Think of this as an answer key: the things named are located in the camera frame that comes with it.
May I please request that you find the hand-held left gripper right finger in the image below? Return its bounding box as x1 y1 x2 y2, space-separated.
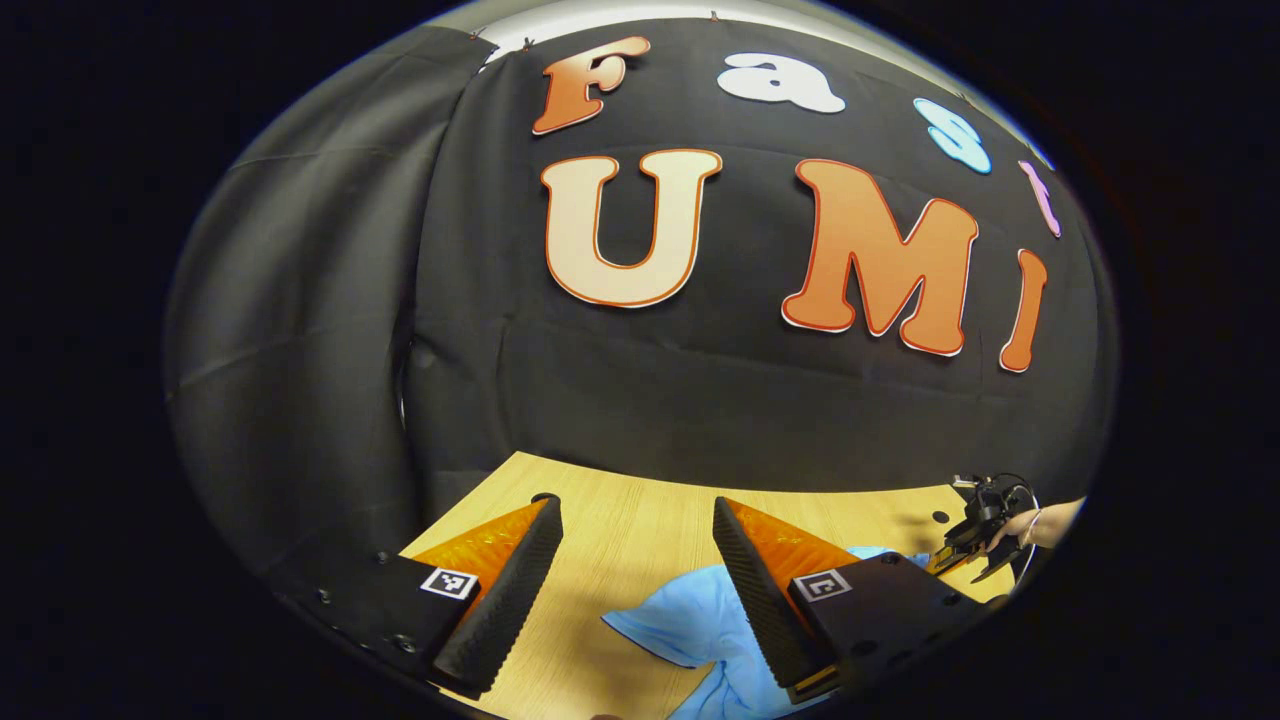
712 497 999 706

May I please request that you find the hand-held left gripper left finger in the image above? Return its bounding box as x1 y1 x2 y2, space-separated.
275 492 564 701

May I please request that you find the light blue T-shirt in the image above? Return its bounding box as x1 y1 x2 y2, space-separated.
600 545 931 720

